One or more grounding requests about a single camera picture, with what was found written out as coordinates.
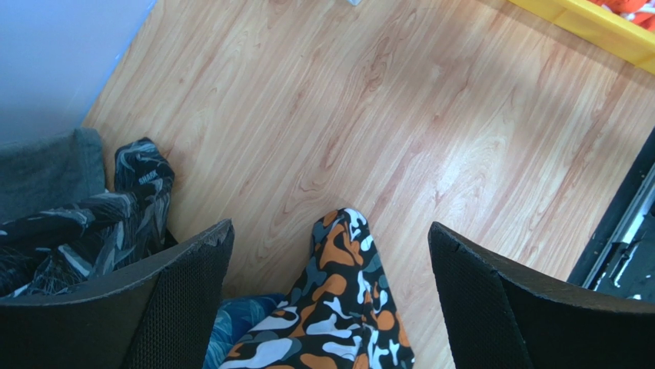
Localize yellow plastic bin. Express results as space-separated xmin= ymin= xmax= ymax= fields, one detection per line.
xmin=510 ymin=0 xmax=654 ymax=74

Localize bright orange shorts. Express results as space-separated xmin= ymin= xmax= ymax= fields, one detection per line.
xmin=590 ymin=0 xmax=654 ymax=32

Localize orange camouflage shorts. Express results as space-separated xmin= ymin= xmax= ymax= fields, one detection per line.
xmin=221 ymin=208 xmax=415 ymax=368

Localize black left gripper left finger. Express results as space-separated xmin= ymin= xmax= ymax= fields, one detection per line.
xmin=1 ymin=219 xmax=234 ymax=368

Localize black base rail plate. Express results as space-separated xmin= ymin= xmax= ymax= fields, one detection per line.
xmin=567 ymin=131 xmax=654 ymax=306

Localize black grey patterned shorts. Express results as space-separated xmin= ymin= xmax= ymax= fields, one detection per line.
xmin=1 ymin=138 xmax=175 ymax=298

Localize blue patterned shorts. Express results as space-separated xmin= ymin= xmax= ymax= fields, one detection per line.
xmin=203 ymin=294 xmax=284 ymax=369

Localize grey olive garment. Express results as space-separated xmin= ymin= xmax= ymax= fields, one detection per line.
xmin=1 ymin=128 xmax=106 ymax=222

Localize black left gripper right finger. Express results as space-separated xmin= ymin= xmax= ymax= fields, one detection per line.
xmin=428 ymin=222 xmax=654 ymax=368

